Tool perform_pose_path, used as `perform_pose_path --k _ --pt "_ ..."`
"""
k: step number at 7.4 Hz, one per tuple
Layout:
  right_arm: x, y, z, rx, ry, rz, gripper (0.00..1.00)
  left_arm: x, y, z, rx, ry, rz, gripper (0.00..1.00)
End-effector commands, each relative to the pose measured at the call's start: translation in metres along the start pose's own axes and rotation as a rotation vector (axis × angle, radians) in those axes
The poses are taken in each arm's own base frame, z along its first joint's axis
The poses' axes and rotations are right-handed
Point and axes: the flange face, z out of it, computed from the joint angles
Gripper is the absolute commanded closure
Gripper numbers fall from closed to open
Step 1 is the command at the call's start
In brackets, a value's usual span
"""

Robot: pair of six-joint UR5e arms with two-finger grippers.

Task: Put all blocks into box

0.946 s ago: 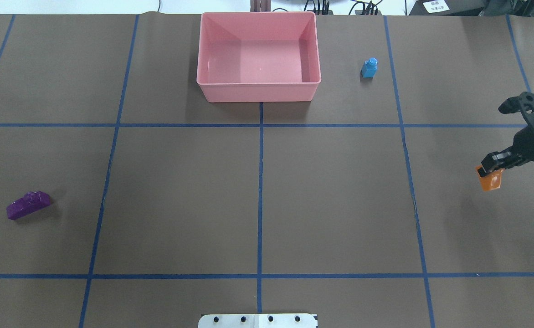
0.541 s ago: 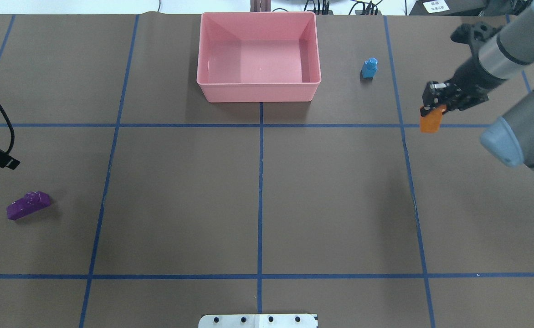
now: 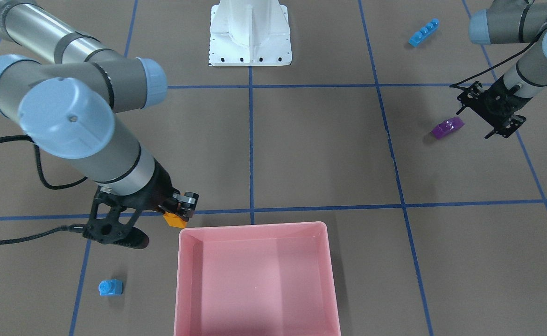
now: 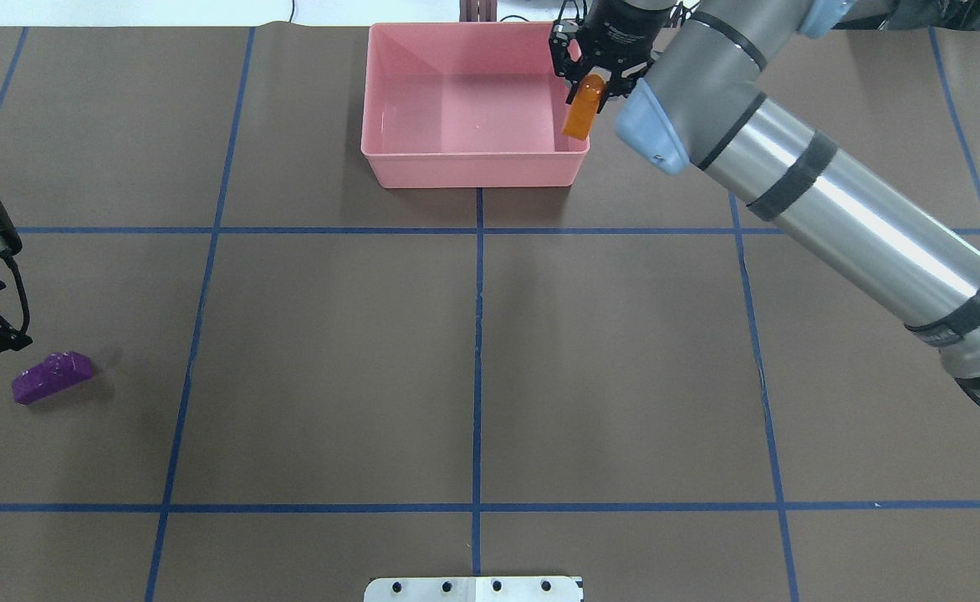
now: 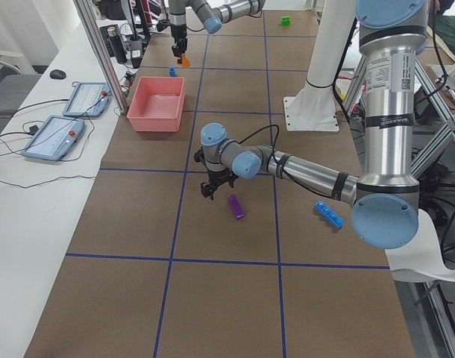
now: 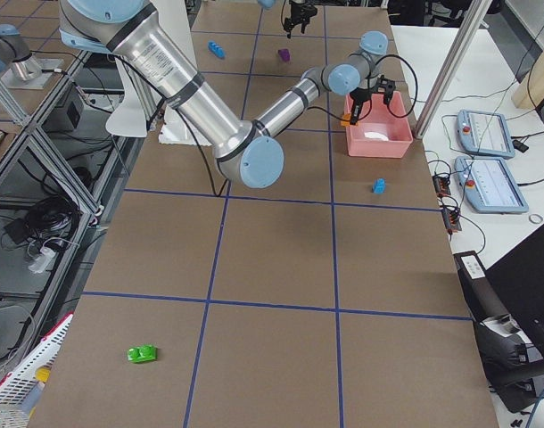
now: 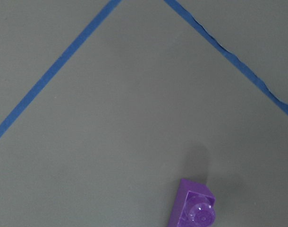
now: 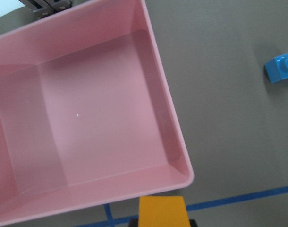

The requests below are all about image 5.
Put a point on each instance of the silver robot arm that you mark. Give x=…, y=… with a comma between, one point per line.
x=212, y=19
x=384, y=199

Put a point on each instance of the long blue studded block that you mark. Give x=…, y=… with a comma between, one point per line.
x=329, y=215

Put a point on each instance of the black computer mouse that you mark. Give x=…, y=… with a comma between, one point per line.
x=57, y=74

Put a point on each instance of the black bottle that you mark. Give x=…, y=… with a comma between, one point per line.
x=116, y=45

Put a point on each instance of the purple block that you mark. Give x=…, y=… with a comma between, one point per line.
x=236, y=207

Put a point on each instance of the blue teach pendant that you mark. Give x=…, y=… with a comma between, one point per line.
x=55, y=138
x=88, y=99

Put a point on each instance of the aluminium frame post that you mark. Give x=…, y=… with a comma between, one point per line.
x=91, y=28

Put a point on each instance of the orange block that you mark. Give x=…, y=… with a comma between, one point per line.
x=185, y=62

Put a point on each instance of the upper blue teach pendant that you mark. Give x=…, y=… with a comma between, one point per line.
x=88, y=99

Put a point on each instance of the green block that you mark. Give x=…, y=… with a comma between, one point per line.
x=285, y=21

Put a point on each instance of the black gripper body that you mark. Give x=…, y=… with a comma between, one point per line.
x=216, y=174
x=178, y=37

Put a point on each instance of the lower blue teach pendant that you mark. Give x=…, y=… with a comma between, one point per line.
x=55, y=138

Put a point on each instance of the pink plastic box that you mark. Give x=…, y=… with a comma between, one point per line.
x=157, y=104

